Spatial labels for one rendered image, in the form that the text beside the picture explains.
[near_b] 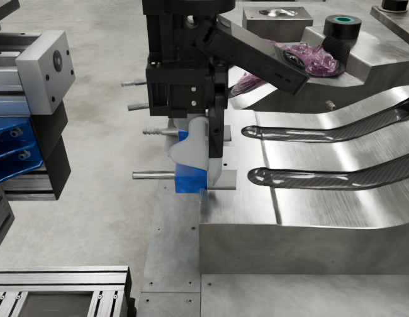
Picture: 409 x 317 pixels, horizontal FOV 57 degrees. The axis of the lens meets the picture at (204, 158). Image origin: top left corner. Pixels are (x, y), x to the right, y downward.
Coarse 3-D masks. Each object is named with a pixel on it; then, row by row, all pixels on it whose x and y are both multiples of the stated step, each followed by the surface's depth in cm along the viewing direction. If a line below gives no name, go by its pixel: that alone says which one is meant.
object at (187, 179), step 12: (228, 156) 46; (180, 168) 47; (192, 168) 47; (228, 168) 44; (180, 180) 46; (192, 180) 46; (204, 180) 46; (228, 180) 45; (180, 192) 47; (192, 192) 47
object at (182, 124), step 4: (208, 112) 44; (188, 116) 46; (192, 116) 46; (208, 116) 45; (176, 120) 47; (180, 120) 47; (184, 120) 47; (188, 120) 47; (176, 124) 47; (180, 124) 47; (184, 124) 47; (188, 124) 47; (180, 128) 48; (184, 128) 48; (188, 128) 48
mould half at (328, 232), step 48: (384, 96) 59; (240, 144) 54; (288, 144) 55; (336, 144) 55; (384, 144) 51; (240, 192) 45; (288, 192) 46; (336, 192) 46; (384, 192) 45; (240, 240) 43; (288, 240) 43; (336, 240) 43; (384, 240) 43
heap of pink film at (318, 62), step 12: (288, 48) 83; (300, 48) 82; (312, 48) 83; (312, 60) 77; (324, 60) 78; (336, 60) 79; (312, 72) 74; (324, 72) 76; (336, 72) 78; (240, 84) 74; (252, 84) 73
